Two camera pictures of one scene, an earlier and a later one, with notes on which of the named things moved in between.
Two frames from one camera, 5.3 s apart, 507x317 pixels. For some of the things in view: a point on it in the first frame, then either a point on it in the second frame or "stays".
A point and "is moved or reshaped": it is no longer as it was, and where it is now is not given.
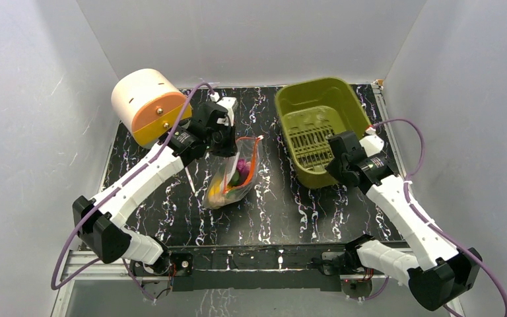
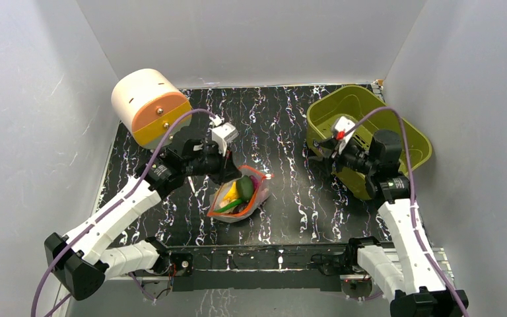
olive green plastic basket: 310,110 is moved or reshaped
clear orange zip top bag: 237,176 to 235,200
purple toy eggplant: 245,166 to 239,208
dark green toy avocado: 235,180 is moved or reshaped
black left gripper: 232,149 to 227,170
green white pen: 190,179 stays
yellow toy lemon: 214,187 to 232,193
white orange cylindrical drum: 148,103 stays
